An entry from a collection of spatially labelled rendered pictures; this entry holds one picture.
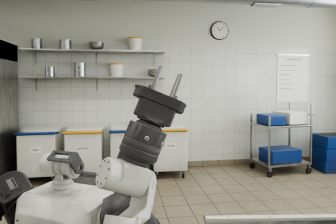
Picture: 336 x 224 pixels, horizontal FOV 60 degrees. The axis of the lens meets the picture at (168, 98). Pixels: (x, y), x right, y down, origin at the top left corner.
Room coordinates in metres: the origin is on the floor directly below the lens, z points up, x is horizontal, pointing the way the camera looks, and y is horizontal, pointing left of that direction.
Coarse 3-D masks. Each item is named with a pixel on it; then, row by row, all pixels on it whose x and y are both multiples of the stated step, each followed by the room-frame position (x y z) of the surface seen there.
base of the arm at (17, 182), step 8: (0, 176) 0.93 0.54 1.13; (8, 176) 0.93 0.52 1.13; (16, 176) 0.94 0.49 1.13; (24, 176) 0.94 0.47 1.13; (0, 184) 0.90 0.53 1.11; (8, 184) 0.91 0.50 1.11; (16, 184) 0.91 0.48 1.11; (24, 184) 0.91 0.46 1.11; (0, 192) 0.88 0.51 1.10; (8, 192) 0.88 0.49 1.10; (16, 192) 0.89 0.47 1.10; (0, 200) 0.86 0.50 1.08; (8, 200) 0.87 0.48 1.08; (16, 200) 0.88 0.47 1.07; (8, 208) 0.87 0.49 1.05; (8, 216) 0.89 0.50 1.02
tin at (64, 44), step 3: (60, 39) 4.52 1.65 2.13; (63, 39) 4.51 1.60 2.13; (66, 39) 4.52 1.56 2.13; (69, 39) 4.56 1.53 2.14; (60, 42) 4.52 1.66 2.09; (63, 42) 4.51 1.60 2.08; (66, 42) 4.52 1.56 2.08; (69, 42) 4.56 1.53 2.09; (60, 45) 4.52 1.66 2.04; (63, 45) 4.51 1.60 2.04; (66, 45) 4.52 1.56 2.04; (69, 45) 4.56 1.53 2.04; (60, 48) 4.52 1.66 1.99; (63, 48) 4.51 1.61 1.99; (66, 48) 4.52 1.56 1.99; (69, 48) 4.56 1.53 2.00
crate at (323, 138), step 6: (324, 132) 5.03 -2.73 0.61; (330, 132) 5.03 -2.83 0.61; (312, 138) 4.96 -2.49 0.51; (318, 138) 4.82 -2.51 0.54; (324, 138) 4.68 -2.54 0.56; (330, 138) 4.63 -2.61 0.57; (312, 144) 4.96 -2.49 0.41; (318, 144) 4.81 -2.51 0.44; (324, 144) 4.68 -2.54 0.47; (330, 144) 4.63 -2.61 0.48
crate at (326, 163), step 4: (312, 156) 4.98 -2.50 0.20; (312, 160) 4.97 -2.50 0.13; (316, 160) 4.86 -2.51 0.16; (320, 160) 4.75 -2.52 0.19; (312, 164) 4.96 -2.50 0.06; (316, 164) 4.85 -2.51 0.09; (320, 164) 4.75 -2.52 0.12; (324, 164) 4.65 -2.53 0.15; (328, 164) 4.64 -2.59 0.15; (332, 164) 4.65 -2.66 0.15; (316, 168) 4.85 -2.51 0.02; (320, 168) 4.75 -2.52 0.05; (324, 168) 4.65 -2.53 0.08; (328, 168) 4.64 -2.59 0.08; (332, 168) 4.65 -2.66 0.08; (324, 172) 4.65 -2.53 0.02; (328, 172) 4.64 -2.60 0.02; (332, 172) 4.65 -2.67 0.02
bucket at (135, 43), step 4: (128, 40) 4.71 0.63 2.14; (132, 40) 4.65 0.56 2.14; (136, 40) 4.65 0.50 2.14; (140, 40) 4.70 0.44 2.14; (128, 44) 4.74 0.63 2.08; (132, 44) 4.66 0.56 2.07; (136, 44) 4.66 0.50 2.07; (140, 44) 4.71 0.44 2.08; (132, 48) 4.67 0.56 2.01; (136, 48) 4.67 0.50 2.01; (140, 48) 4.72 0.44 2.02
